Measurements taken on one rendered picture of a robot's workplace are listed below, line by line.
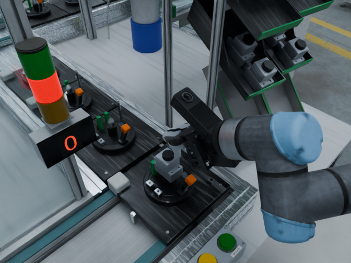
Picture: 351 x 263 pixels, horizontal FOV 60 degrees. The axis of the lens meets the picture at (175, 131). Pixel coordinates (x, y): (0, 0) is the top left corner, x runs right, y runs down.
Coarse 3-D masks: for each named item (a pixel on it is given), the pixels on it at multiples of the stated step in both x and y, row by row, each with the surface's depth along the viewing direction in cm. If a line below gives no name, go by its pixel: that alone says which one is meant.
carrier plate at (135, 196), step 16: (144, 160) 90; (128, 176) 86; (208, 176) 86; (128, 192) 82; (144, 192) 82; (208, 192) 82; (224, 192) 83; (144, 208) 78; (160, 208) 78; (176, 208) 78; (192, 208) 78; (208, 208) 80; (160, 224) 75; (176, 224) 75
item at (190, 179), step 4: (184, 172) 75; (184, 176) 74; (188, 176) 73; (192, 176) 73; (188, 180) 72; (192, 180) 73; (184, 184) 75; (188, 184) 73; (180, 188) 78; (184, 188) 77
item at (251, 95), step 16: (208, 0) 80; (192, 16) 80; (208, 16) 75; (208, 32) 77; (224, 32) 84; (240, 32) 85; (208, 48) 80; (224, 48) 74; (256, 48) 83; (224, 64) 77; (240, 80) 78
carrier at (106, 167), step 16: (112, 112) 106; (128, 112) 106; (96, 128) 97; (112, 128) 92; (144, 128) 100; (96, 144) 92; (112, 144) 92; (128, 144) 93; (144, 144) 95; (96, 160) 90; (112, 160) 90; (128, 160) 90
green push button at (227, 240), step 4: (220, 236) 73; (224, 236) 73; (228, 236) 73; (232, 236) 73; (220, 240) 72; (224, 240) 72; (228, 240) 72; (232, 240) 72; (220, 244) 71; (224, 244) 71; (228, 244) 71; (232, 244) 71; (224, 248) 71; (228, 248) 71; (232, 248) 71
